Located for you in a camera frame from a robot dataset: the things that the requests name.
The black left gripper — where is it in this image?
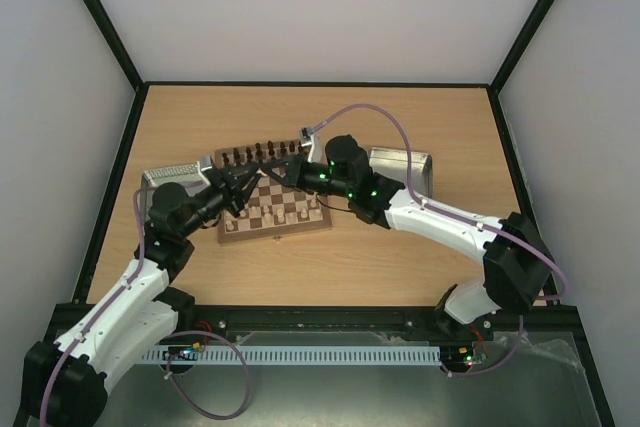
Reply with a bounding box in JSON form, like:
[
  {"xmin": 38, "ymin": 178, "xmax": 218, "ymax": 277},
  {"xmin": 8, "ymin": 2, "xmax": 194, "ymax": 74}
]
[{"xmin": 180, "ymin": 163, "xmax": 264, "ymax": 238}]

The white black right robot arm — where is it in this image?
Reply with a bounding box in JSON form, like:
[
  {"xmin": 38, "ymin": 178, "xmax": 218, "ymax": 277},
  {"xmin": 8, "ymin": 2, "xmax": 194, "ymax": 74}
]
[{"xmin": 261, "ymin": 135, "xmax": 551, "ymax": 339}]

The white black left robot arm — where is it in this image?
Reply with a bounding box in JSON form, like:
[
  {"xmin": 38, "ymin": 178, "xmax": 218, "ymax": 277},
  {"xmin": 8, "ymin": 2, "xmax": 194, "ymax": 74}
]
[{"xmin": 21, "ymin": 157, "xmax": 260, "ymax": 426}]

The wooden chess board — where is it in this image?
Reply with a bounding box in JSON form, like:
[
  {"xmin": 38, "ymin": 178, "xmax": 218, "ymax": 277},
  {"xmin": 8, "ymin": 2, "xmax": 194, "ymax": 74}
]
[{"xmin": 214, "ymin": 140, "xmax": 332, "ymax": 245}]

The silver tin lid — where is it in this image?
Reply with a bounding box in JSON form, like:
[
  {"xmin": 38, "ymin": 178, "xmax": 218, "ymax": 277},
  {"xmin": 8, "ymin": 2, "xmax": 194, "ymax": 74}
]
[{"xmin": 141, "ymin": 163, "xmax": 205, "ymax": 195}]

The gold metal tin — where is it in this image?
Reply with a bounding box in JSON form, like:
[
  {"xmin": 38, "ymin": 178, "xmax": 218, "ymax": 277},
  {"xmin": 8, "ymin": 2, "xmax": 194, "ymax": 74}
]
[{"xmin": 369, "ymin": 147, "xmax": 433, "ymax": 198}]

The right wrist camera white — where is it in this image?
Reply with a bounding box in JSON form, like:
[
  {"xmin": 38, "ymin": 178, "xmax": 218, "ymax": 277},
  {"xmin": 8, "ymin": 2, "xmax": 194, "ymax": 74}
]
[{"xmin": 299, "ymin": 127, "xmax": 323, "ymax": 163}]

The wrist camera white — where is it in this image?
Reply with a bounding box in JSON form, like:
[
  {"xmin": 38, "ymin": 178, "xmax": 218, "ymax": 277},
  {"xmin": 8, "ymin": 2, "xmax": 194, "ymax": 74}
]
[
  {"xmin": 299, "ymin": 127, "xmax": 323, "ymax": 163},
  {"xmin": 197, "ymin": 155, "xmax": 215, "ymax": 185}
]

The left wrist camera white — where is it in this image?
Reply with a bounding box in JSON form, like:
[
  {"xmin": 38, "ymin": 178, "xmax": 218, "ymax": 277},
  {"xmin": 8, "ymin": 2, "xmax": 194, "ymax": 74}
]
[{"xmin": 197, "ymin": 155, "xmax": 215, "ymax": 185}]

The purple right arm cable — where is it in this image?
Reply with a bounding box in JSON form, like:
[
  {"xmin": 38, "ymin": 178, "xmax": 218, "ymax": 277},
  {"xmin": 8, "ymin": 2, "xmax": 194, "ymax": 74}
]
[{"xmin": 312, "ymin": 103, "xmax": 572, "ymax": 378}]

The light blue cable duct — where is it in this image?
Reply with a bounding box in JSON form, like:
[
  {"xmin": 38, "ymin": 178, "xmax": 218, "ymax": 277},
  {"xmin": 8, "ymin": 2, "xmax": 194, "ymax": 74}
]
[{"xmin": 137, "ymin": 345, "xmax": 441, "ymax": 367}]

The black frame post left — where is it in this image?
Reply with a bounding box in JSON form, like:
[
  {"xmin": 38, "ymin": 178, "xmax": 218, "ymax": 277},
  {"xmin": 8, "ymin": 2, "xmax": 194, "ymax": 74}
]
[{"xmin": 52, "ymin": 0, "xmax": 146, "ymax": 93}]

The black frame post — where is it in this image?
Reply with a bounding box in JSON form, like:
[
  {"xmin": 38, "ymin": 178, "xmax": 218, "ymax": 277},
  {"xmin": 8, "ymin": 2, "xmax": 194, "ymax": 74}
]
[
  {"xmin": 52, "ymin": 0, "xmax": 146, "ymax": 93},
  {"xmin": 489, "ymin": 0, "xmax": 589, "ymax": 93}
]

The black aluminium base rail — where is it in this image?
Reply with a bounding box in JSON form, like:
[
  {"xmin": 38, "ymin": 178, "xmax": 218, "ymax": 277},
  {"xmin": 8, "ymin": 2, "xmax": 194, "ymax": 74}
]
[{"xmin": 49, "ymin": 302, "xmax": 581, "ymax": 343}]

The black frame post right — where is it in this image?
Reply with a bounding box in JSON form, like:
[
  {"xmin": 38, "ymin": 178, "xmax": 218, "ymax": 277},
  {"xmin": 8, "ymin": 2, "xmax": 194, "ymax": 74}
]
[{"xmin": 489, "ymin": 0, "xmax": 589, "ymax": 93}]

